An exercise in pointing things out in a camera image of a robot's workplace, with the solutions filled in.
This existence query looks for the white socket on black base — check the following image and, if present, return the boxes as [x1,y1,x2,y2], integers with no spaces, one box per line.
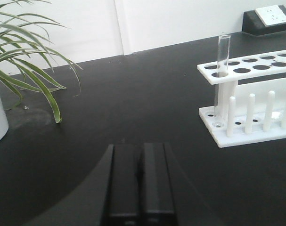
[242,5,286,36]

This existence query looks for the green spider plant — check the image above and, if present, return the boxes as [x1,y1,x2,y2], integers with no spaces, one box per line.
[0,0,80,123]

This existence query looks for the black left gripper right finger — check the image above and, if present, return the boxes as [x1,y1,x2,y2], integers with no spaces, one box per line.
[141,143,177,226]

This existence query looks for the short glass test tube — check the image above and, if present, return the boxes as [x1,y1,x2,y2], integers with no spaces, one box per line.
[212,34,231,128]

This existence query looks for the white test tube rack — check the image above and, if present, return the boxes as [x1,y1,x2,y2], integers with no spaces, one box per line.
[197,50,286,148]

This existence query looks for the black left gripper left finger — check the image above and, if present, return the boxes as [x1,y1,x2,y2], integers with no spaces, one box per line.
[107,144,140,226]

